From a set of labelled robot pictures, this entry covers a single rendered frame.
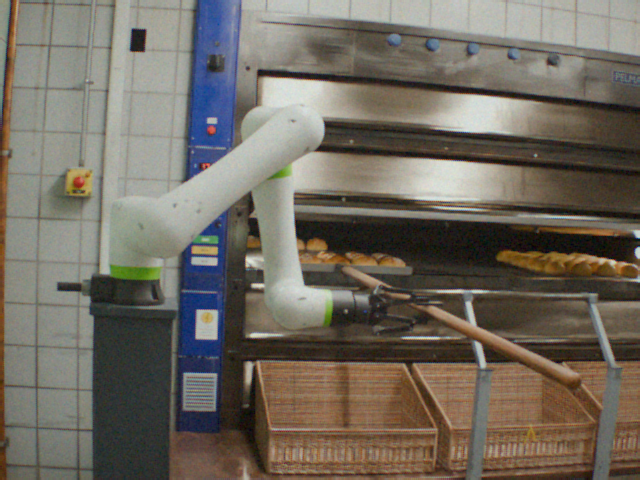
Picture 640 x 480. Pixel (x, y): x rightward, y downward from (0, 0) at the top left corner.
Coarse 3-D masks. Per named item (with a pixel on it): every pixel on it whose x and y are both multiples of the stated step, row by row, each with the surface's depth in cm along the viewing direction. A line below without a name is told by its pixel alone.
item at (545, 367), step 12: (360, 276) 288; (372, 288) 274; (420, 312) 228; (432, 312) 218; (444, 312) 213; (444, 324) 210; (456, 324) 202; (468, 324) 197; (468, 336) 194; (480, 336) 187; (492, 336) 183; (492, 348) 181; (504, 348) 174; (516, 348) 170; (516, 360) 169; (528, 360) 163; (540, 360) 159; (540, 372) 158; (552, 372) 153; (564, 372) 150; (564, 384) 149; (576, 384) 147
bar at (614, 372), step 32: (256, 288) 279; (320, 288) 283; (352, 288) 285; (416, 288) 290; (480, 352) 279; (608, 352) 287; (480, 384) 272; (608, 384) 283; (480, 416) 273; (608, 416) 282; (480, 448) 274; (608, 448) 283
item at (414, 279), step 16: (256, 272) 317; (304, 272) 320; (320, 272) 321; (336, 272) 322; (528, 288) 337; (544, 288) 338; (560, 288) 340; (576, 288) 341; (592, 288) 342; (608, 288) 344; (624, 288) 345
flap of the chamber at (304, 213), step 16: (304, 208) 303; (320, 208) 304; (336, 208) 306; (352, 208) 307; (400, 224) 328; (416, 224) 327; (432, 224) 326; (464, 224) 324; (480, 224) 323; (496, 224) 321; (512, 224) 320; (528, 224) 320; (544, 224) 320; (560, 224) 321; (576, 224) 323; (592, 224) 324; (608, 224) 326; (624, 224) 327
